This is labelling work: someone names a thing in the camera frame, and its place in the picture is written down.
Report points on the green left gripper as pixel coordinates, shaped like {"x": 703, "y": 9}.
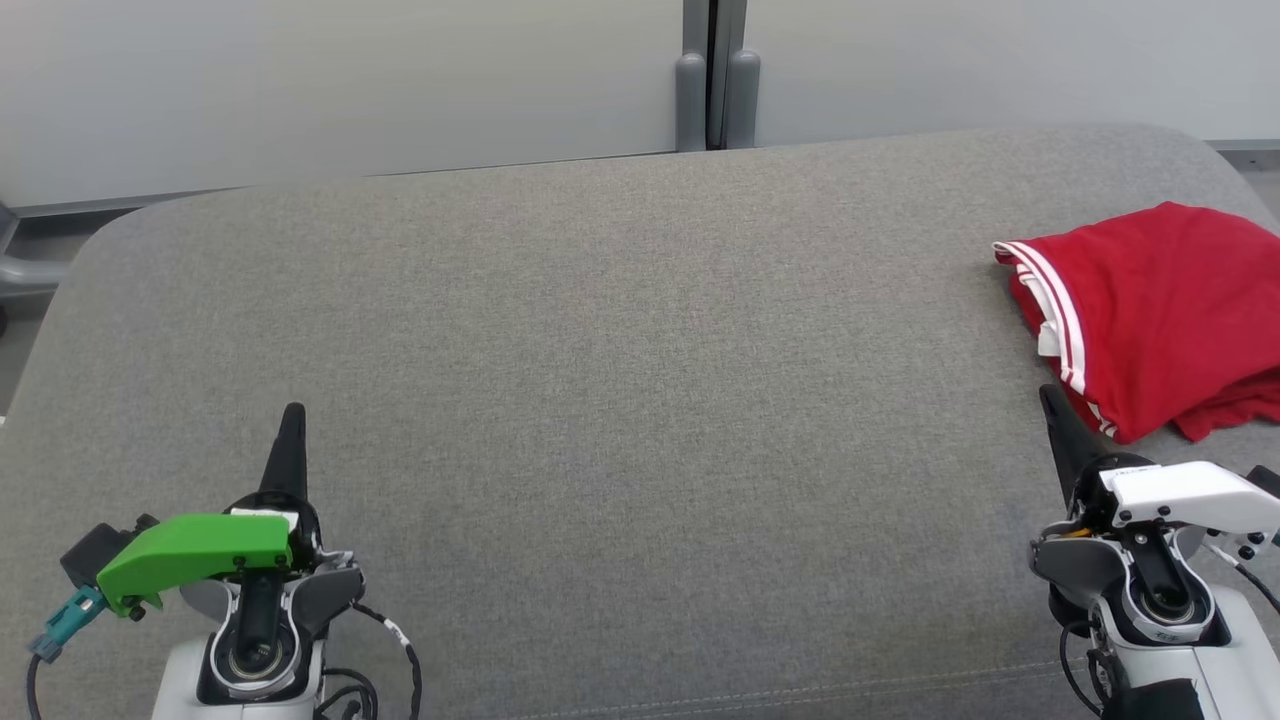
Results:
{"x": 200, "y": 548}

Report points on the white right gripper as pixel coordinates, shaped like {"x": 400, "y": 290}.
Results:
{"x": 1180, "y": 495}

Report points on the red Bulls 23 jersey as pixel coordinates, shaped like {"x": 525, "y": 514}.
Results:
{"x": 1150, "y": 300}

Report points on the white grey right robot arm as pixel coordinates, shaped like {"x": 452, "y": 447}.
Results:
{"x": 1240, "y": 660}

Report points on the grey fabric sofa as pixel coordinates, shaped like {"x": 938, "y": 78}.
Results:
{"x": 640, "y": 400}

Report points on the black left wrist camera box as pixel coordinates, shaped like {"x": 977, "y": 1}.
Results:
{"x": 90, "y": 550}

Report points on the grey metal frame tube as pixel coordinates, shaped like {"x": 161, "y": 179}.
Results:
{"x": 30, "y": 272}

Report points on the grey partition post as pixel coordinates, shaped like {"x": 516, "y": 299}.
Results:
{"x": 742, "y": 90}
{"x": 692, "y": 90}

